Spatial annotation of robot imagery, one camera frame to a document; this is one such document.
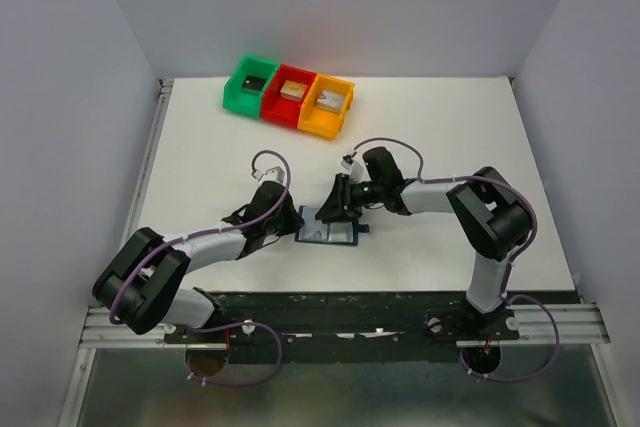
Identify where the aluminium table edge rail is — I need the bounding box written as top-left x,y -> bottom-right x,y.
119,79 -> 175,247

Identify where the black block in green bin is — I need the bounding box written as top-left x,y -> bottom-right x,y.
242,75 -> 266,95

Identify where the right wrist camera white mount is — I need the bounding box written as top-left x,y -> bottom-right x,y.
341,149 -> 364,183

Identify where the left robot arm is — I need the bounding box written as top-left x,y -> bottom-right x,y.
92,181 -> 304,342

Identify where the red plastic bin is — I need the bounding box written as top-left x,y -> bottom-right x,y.
260,64 -> 317,129

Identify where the silver credit card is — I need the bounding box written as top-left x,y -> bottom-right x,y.
297,222 -> 329,243

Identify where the blue leather card holder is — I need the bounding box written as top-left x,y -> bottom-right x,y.
295,205 -> 370,246

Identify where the wooden block in red bin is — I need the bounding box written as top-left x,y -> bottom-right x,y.
280,80 -> 307,102

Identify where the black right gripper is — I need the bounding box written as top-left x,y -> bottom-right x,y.
315,173 -> 385,225

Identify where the grey block in yellow bin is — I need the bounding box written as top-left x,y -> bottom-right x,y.
317,90 -> 345,113

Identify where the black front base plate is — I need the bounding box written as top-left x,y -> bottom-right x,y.
154,289 -> 576,366

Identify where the green plastic bin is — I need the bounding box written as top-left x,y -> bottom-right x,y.
223,55 -> 280,118

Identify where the aluminium front extrusion rail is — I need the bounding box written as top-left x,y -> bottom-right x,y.
79,304 -> 611,350

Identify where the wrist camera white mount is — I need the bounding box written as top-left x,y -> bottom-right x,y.
252,166 -> 288,185
341,149 -> 364,183

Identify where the yellow plastic bin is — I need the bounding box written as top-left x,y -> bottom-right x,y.
297,74 -> 355,140

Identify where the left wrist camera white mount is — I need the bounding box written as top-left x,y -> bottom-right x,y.
252,166 -> 288,185

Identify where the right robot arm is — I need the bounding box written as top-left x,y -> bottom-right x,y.
315,147 -> 538,339

